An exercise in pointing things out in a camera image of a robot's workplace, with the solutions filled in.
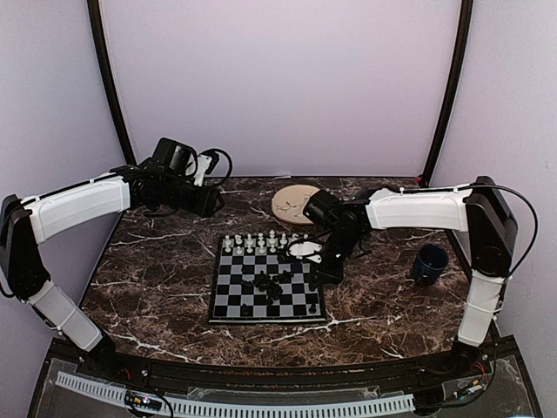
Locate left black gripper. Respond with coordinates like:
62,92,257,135
161,176,224,218

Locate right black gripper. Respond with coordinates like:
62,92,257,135
309,228,363,288

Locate black white chess board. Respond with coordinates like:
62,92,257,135
208,231,326,325

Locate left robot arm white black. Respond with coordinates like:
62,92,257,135
1,138,233,380

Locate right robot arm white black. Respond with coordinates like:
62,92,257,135
286,176,518,378

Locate pile of black chess pieces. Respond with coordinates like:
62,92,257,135
241,266,293,305

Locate row of white chess pieces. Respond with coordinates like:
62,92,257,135
221,230,308,255

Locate black chess piece front left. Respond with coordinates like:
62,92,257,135
240,304,252,317

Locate beige bird painted plate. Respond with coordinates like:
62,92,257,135
271,185,319,226

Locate dark blue mug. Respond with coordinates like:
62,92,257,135
410,244,449,287

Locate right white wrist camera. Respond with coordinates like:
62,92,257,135
286,240,322,263

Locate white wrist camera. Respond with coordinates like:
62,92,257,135
193,152,213,186
286,240,322,263

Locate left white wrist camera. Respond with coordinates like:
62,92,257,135
193,152,213,186

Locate left black frame post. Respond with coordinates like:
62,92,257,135
86,0,137,165

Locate black frame post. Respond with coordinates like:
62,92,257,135
419,0,473,187
86,0,137,165

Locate white slotted cable duct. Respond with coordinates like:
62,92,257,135
54,372,415,417

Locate right black frame post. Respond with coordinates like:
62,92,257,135
419,0,473,187

